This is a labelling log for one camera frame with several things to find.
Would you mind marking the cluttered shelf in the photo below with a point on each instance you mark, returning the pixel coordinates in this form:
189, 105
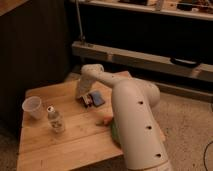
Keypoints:
163, 7

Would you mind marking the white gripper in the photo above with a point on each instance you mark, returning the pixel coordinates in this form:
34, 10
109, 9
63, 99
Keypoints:
80, 93

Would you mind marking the metal pole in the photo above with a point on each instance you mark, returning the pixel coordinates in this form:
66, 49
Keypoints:
82, 37

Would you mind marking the clear plastic cup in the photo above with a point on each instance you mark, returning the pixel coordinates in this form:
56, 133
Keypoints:
33, 106

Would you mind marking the blue sponge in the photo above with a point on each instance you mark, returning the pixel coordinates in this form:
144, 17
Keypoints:
97, 98

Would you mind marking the wooden table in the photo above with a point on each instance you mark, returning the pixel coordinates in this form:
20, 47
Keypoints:
83, 142

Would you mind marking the grey long case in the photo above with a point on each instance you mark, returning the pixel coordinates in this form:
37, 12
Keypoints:
146, 61

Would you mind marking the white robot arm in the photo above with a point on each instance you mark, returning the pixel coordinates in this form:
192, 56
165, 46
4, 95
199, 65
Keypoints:
131, 100

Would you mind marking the clear plastic bottle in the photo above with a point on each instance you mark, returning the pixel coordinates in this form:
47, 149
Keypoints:
55, 119

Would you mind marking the small orange carrot toy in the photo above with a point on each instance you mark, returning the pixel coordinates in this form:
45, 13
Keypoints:
105, 121

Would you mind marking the green plate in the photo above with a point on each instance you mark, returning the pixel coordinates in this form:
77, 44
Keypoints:
114, 133

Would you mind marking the black white eraser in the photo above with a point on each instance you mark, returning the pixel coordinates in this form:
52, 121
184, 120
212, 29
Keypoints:
86, 100

